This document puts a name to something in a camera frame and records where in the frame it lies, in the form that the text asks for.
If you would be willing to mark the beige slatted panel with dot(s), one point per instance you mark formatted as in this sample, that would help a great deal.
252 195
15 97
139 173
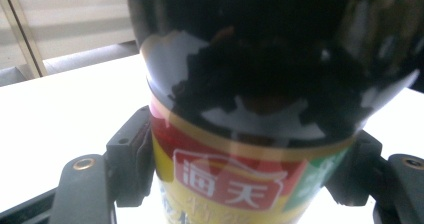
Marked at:
76 20

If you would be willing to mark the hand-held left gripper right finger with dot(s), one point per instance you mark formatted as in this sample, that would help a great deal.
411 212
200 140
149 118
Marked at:
358 170

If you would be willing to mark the beige metal post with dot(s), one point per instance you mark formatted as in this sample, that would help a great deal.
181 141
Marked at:
23 27

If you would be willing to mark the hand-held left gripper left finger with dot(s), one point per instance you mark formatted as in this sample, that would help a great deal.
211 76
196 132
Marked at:
128 164

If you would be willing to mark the dark soy sauce bottle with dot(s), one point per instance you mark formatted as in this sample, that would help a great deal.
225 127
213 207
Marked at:
233 184

